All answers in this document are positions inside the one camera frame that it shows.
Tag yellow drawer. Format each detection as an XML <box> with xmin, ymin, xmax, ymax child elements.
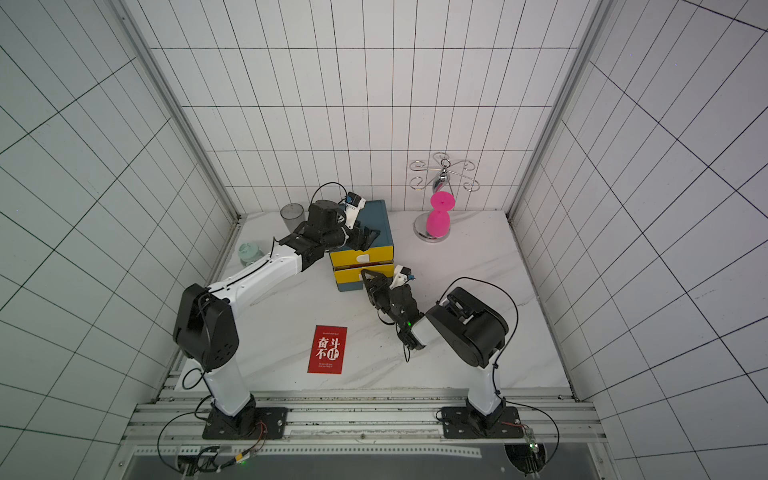
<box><xmin>334</xmin><ymin>263</ymin><xmax>395</xmax><ymax>285</ymax></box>
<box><xmin>330</xmin><ymin>245</ymin><xmax>394</xmax><ymax>269</ymax></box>

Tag teal drawer cabinet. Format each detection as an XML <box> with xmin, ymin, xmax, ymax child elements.
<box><xmin>328</xmin><ymin>199</ymin><xmax>395</xmax><ymax>293</ymax></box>

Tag red postcard white characters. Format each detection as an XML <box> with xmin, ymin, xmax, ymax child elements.
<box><xmin>307</xmin><ymin>325</ymin><xmax>347</xmax><ymax>375</ymax></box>

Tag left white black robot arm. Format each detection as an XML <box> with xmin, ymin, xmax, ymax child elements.
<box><xmin>173</xmin><ymin>192</ymin><xmax>380</xmax><ymax>420</ymax></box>

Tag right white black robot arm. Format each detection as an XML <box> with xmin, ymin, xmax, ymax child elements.
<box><xmin>361</xmin><ymin>266</ymin><xmax>513</xmax><ymax>428</ymax></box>

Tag bottom teal drawer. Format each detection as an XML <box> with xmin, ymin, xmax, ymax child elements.
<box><xmin>336</xmin><ymin>281</ymin><xmax>365</xmax><ymax>292</ymax></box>

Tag grey translucent cup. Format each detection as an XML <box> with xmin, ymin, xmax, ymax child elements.
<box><xmin>280</xmin><ymin>203</ymin><xmax>306</xmax><ymax>232</ymax></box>

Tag pink hourglass cup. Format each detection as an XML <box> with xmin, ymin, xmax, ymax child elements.
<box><xmin>426</xmin><ymin>191</ymin><xmax>456</xmax><ymax>238</ymax></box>

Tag mint green jar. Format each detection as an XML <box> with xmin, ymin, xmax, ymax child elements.
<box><xmin>237</xmin><ymin>242</ymin><xmax>265</xmax><ymax>267</ymax></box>

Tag chrome cup rack stand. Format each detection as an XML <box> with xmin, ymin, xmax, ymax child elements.
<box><xmin>409</xmin><ymin>152</ymin><xmax>480</xmax><ymax>243</ymax></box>

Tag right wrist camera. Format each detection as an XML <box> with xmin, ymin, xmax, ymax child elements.
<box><xmin>389</xmin><ymin>265</ymin><xmax>414</xmax><ymax>290</ymax></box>

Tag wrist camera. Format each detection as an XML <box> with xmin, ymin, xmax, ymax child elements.
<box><xmin>344</xmin><ymin>191</ymin><xmax>366</xmax><ymax>230</ymax></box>
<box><xmin>389</xmin><ymin>265</ymin><xmax>414</xmax><ymax>290</ymax></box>

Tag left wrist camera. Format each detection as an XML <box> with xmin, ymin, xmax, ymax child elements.
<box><xmin>344</xmin><ymin>191</ymin><xmax>366</xmax><ymax>230</ymax></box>

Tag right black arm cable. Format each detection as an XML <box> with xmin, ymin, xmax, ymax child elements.
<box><xmin>434</xmin><ymin>275</ymin><xmax>562</xmax><ymax>463</ymax></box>

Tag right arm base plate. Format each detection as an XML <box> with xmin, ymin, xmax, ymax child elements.
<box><xmin>437</xmin><ymin>404</ymin><xmax>524</xmax><ymax>440</ymax></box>

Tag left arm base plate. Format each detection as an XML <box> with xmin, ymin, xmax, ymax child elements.
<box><xmin>202</xmin><ymin>406</ymin><xmax>289</xmax><ymax>441</ymax></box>

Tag left base cable bundle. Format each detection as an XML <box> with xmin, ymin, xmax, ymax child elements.
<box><xmin>152</xmin><ymin>413</ymin><xmax>271</xmax><ymax>475</ymax></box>

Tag aluminium mounting rail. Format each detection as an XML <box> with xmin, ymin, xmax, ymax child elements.
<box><xmin>121</xmin><ymin>389</ymin><xmax>607</xmax><ymax>456</ymax></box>

